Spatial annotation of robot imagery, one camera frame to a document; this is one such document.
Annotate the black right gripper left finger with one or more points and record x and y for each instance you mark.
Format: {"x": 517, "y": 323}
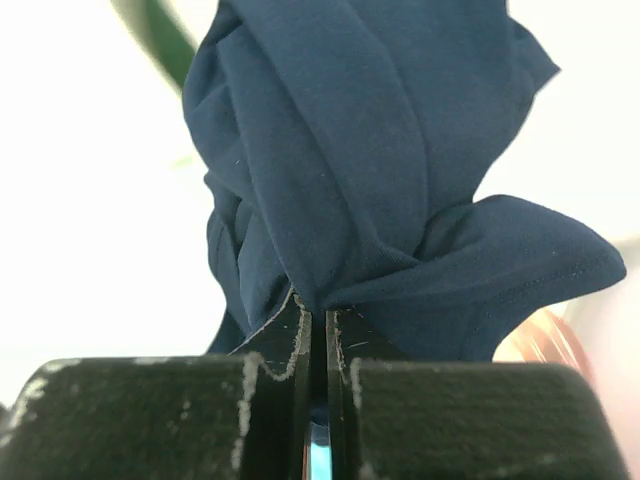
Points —
{"x": 237, "y": 416}

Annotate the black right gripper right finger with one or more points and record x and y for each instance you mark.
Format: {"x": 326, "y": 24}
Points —
{"x": 391, "y": 418}

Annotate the navy blue t-shirt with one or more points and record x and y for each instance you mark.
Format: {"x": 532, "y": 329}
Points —
{"x": 344, "y": 142}

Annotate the green hanger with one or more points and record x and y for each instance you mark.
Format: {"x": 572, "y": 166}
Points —
{"x": 158, "y": 34}

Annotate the pink translucent plastic basket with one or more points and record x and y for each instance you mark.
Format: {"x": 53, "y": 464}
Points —
{"x": 545, "y": 338}

